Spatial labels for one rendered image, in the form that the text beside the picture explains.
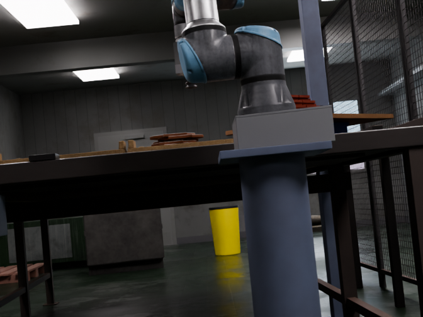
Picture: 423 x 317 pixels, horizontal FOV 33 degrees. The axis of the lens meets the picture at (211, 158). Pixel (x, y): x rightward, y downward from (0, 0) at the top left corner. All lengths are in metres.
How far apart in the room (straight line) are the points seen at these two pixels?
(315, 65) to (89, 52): 5.73
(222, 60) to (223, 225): 7.69
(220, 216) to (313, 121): 7.70
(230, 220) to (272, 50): 7.67
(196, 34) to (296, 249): 0.59
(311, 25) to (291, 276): 2.64
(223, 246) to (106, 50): 3.02
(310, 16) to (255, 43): 2.43
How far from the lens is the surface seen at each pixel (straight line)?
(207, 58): 1.78
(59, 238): 10.07
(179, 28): 2.34
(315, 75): 4.15
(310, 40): 4.19
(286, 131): 1.73
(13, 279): 8.78
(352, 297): 3.20
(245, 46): 1.80
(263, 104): 1.76
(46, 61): 9.63
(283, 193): 1.74
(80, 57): 9.55
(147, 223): 8.42
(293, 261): 1.75
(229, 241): 9.43
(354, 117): 2.84
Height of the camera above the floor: 0.76
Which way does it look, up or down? 3 degrees up
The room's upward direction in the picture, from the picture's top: 5 degrees counter-clockwise
